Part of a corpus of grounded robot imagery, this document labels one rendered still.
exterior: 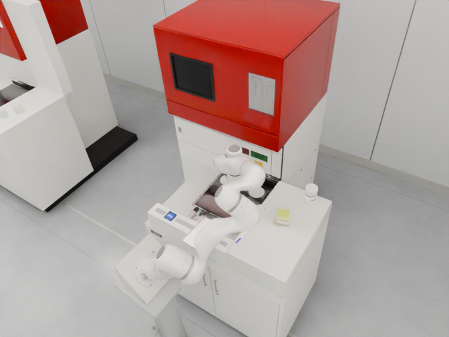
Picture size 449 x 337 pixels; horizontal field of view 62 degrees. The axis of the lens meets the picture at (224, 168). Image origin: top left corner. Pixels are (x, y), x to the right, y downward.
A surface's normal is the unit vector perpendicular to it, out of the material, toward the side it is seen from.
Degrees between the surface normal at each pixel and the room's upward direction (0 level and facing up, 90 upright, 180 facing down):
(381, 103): 90
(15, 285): 0
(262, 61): 90
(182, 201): 0
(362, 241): 0
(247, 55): 90
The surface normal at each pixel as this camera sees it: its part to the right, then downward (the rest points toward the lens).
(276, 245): -0.05, -0.73
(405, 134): -0.55, 0.59
